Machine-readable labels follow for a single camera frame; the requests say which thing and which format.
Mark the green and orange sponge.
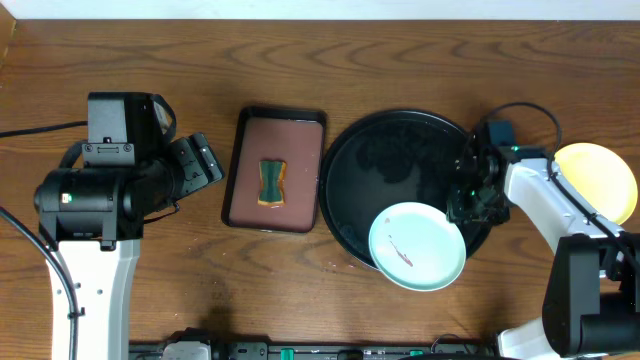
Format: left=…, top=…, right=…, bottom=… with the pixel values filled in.
left=257, top=160, right=287, bottom=207

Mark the light blue plate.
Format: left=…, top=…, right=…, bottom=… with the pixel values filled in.
left=368, top=202, right=467, bottom=292

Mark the yellow plate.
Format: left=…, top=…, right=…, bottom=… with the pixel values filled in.
left=555, top=143, right=639, bottom=225

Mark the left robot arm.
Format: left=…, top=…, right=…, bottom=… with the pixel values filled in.
left=34, top=133, right=224, bottom=359

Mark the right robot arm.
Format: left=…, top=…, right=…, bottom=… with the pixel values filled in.
left=447, top=146, right=639, bottom=359

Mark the black rectangular water tray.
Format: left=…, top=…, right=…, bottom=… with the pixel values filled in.
left=221, top=106, right=326, bottom=233

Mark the round black tray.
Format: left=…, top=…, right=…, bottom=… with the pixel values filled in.
left=319, top=110, right=468, bottom=269

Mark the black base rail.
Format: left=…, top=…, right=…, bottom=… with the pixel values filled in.
left=127, top=328, right=499, bottom=360

